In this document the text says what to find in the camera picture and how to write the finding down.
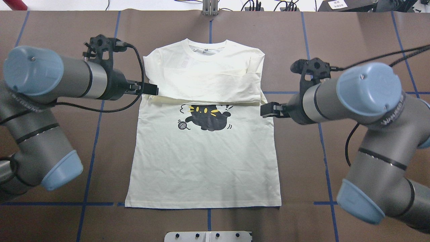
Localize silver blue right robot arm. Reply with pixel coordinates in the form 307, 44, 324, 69
260, 58, 430, 233

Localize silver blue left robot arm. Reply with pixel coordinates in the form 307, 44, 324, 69
1, 46, 158, 203

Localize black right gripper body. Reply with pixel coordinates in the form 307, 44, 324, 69
287, 94, 308, 125

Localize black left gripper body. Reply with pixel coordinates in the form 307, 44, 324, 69
106, 69, 129, 100

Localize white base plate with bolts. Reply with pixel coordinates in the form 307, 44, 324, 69
164, 230, 253, 242

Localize aluminium frame post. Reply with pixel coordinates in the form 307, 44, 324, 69
202, 0, 219, 16

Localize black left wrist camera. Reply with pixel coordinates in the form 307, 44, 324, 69
82, 34, 130, 67

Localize brown paper table cover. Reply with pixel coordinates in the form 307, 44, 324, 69
1, 9, 429, 242

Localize small black box device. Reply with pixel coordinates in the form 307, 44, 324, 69
317, 0, 378, 12

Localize cream long sleeve cat shirt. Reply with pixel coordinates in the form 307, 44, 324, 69
125, 39, 282, 209

